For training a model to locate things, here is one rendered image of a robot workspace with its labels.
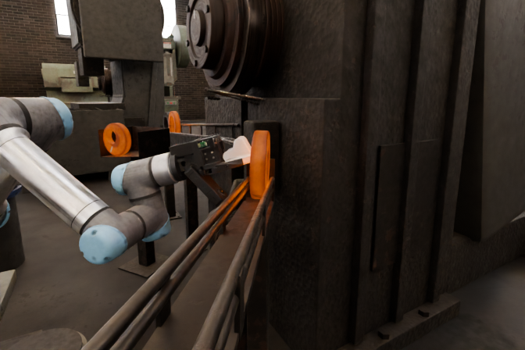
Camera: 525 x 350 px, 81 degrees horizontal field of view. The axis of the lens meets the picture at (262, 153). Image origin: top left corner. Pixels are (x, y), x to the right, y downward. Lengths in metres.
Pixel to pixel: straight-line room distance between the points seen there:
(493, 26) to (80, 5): 3.35
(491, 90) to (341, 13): 0.78
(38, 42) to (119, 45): 7.60
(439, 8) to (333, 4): 0.41
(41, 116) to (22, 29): 10.44
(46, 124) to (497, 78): 1.51
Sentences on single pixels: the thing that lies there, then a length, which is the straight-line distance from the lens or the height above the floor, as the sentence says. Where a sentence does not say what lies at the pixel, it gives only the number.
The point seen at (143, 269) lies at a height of 0.01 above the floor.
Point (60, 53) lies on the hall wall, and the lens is 11.20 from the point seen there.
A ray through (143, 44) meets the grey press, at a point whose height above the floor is 1.44.
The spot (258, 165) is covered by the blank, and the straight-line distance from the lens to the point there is 0.64.
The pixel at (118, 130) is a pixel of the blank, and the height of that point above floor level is 0.72.
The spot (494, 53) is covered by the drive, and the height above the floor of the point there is 1.03.
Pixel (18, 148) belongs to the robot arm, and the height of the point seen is 0.77.
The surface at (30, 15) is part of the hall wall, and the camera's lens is 11.39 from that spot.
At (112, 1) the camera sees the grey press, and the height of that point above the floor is 1.83.
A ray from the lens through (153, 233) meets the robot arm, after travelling 0.79.
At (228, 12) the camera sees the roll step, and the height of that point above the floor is 1.14.
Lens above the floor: 0.88
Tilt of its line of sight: 10 degrees down
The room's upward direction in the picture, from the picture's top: straight up
